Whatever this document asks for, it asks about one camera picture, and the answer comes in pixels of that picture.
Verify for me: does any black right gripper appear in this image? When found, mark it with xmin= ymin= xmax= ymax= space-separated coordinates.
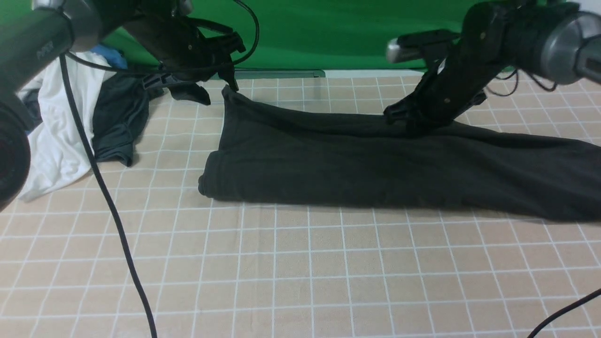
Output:
xmin=383 ymin=2 xmax=509 ymax=138

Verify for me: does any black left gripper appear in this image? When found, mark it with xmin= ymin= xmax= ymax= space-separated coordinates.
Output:
xmin=123 ymin=14 xmax=246 ymax=106

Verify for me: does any dark gray crumpled garment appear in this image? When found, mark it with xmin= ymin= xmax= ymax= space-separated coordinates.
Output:
xmin=22 ymin=73 xmax=154 ymax=167

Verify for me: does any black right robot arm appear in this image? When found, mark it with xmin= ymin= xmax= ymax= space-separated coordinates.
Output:
xmin=384 ymin=0 xmax=601 ymax=136

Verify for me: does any blue garment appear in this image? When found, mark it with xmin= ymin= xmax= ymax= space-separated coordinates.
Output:
xmin=91 ymin=45 xmax=128 ymax=70

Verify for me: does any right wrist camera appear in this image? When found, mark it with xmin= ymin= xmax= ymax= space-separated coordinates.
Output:
xmin=385 ymin=29 xmax=460 ymax=67

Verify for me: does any white shirt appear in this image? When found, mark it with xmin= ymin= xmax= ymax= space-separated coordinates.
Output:
xmin=18 ymin=59 xmax=114 ymax=201

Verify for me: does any green backdrop cloth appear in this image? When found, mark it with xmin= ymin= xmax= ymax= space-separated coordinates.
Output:
xmin=103 ymin=0 xmax=485 ymax=70

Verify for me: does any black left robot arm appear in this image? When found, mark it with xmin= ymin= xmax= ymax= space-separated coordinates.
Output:
xmin=1 ymin=0 xmax=260 ymax=209

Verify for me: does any dark gray long-sleeve shirt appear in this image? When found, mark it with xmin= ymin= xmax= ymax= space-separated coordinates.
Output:
xmin=198 ymin=86 xmax=601 ymax=222

